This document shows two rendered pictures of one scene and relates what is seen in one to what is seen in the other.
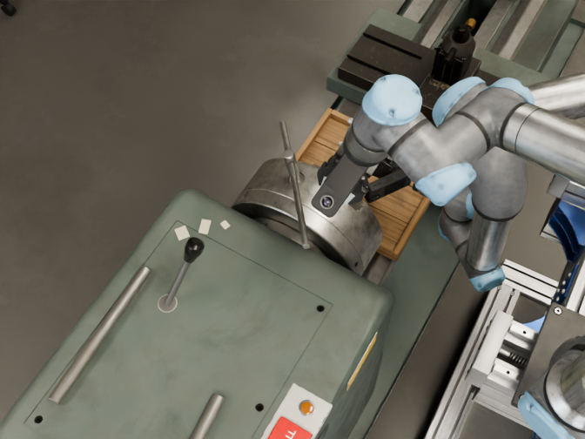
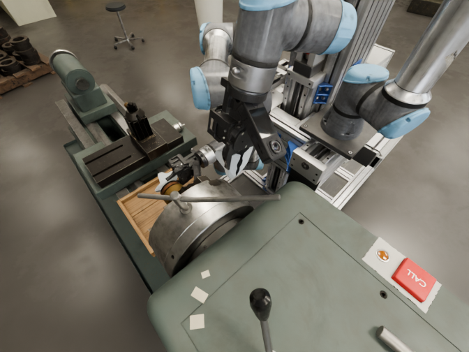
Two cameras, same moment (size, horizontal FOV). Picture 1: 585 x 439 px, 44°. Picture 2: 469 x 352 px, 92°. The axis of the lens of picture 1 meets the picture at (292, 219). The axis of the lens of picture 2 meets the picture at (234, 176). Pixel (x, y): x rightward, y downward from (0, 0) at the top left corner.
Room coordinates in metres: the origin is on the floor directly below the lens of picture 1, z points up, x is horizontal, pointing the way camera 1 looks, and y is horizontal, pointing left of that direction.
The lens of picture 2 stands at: (0.58, 0.22, 1.75)
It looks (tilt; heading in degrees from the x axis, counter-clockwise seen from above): 54 degrees down; 285
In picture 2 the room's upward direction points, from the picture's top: straight up
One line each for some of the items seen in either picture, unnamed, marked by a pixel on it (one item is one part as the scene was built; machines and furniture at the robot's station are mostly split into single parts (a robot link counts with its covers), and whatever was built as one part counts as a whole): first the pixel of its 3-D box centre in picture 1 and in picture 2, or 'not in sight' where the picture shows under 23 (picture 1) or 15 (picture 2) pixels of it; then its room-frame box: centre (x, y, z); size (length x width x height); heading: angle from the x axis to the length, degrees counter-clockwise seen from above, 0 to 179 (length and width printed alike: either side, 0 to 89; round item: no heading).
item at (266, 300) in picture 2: (194, 250); (261, 303); (0.56, 0.17, 1.38); 0.04 x 0.03 x 0.05; 146
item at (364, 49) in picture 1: (425, 80); (135, 149); (1.24, -0.37, 0.95); 0.43 x 0.18 x 0.04; 56
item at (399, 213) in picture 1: (360, 180); (172, 202); (0.98, -0.18, 0.89); 0.36 x 0.30 x 0.04; 56
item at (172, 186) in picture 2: not in sight; (176, 196); (0.88, -0.12, 1.08); 0.09 x 0.09 x 0.09; 57
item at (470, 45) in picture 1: (459, 41); (134, 112); (1.20, -0.43, 1.14); 0.08 x 0.08 x 0.03
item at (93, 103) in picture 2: not in sight; (80, 84); (1.75, -0.70, 1.01); 0.30 x 0.20 x 0.29; 146
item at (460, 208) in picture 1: (464, 198); (220, 147); (0.80, -0.39, 1.07); 0.11 x 0.08 x 0.09; 56
